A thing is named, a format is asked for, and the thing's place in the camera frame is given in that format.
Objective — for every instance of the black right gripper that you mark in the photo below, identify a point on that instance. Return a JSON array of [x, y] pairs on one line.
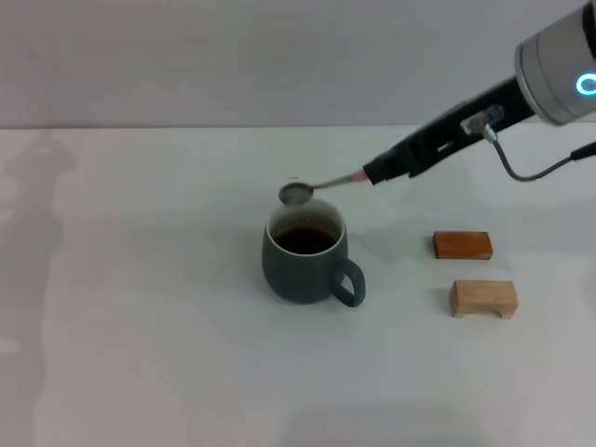
[[465, 123]]

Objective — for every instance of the light wooden arch block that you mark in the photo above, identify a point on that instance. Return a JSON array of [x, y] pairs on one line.
[[484, 295]]

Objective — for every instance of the dark coffee liquid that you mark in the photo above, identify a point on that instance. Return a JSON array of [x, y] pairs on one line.
[[305, 239]]

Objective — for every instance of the dark grey ceramic cup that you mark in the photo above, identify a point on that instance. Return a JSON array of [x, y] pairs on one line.
[[298, 279]]

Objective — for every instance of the dark brown wooden block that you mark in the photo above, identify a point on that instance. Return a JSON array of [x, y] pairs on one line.
[[461, 244]]

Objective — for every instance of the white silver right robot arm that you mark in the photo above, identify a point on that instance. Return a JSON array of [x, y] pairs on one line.
[[559, 60]]

